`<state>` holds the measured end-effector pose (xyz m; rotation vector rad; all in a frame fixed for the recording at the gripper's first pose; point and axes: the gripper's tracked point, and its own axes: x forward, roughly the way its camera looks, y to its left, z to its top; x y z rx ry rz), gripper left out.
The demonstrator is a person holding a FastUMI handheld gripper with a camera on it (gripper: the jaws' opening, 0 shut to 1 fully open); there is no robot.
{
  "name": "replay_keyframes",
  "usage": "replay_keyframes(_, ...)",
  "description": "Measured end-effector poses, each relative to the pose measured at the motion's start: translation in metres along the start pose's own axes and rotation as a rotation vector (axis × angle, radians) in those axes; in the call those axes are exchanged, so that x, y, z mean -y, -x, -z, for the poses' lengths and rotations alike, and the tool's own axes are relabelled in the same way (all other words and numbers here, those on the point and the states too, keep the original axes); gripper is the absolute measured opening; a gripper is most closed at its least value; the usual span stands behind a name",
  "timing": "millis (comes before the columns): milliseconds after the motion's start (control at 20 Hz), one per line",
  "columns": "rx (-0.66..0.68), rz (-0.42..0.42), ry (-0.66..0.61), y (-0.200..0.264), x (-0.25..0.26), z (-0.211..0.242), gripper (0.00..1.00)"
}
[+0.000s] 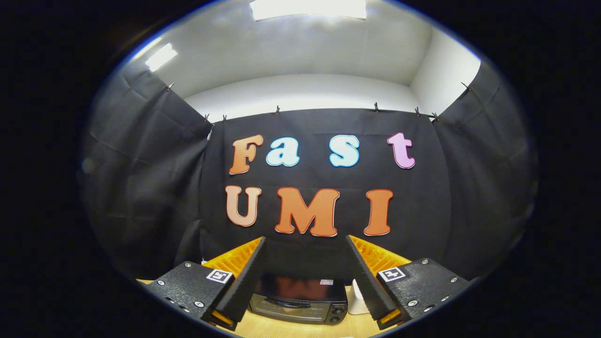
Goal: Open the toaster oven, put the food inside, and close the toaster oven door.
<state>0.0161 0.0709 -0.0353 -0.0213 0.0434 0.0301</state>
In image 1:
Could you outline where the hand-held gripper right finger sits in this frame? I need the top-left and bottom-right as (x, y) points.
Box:
(346, 235), (471, 330)

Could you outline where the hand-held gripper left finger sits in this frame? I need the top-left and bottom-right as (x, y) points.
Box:
(141, 236), (267, 332)

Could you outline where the black toaster oven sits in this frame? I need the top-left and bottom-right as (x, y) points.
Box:
(248, 274), (349, 325)

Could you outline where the white pop-up toaster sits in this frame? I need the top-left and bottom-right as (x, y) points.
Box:
(347, 279), (371, 315)

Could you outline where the row of black cloth clips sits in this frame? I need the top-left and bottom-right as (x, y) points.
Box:
(167, 81), (472, 123)

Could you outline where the small ceiling light panel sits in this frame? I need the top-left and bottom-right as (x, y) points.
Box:
(144, 43), (178, 72)

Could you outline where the large ceiling light panel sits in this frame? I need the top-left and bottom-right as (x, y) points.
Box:
(249, 0), (367, 22)

